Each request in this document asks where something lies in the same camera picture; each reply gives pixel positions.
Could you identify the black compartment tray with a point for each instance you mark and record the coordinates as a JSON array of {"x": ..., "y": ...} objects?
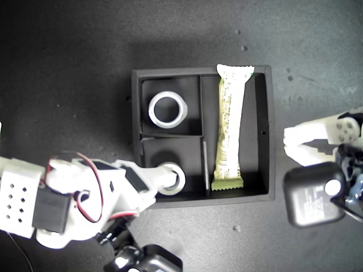
[{"x": 252, "y": 127}]

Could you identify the small white tape roll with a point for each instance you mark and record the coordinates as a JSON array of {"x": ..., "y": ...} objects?
[{"x": 181, "y": 181}]

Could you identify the yellow-green snack bar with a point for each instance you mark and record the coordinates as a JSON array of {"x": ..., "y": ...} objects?
[{"x": 229, "y": 127}]

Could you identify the large white tape roll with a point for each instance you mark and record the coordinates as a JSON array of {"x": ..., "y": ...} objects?
[{"x": 151, "y": 113}]

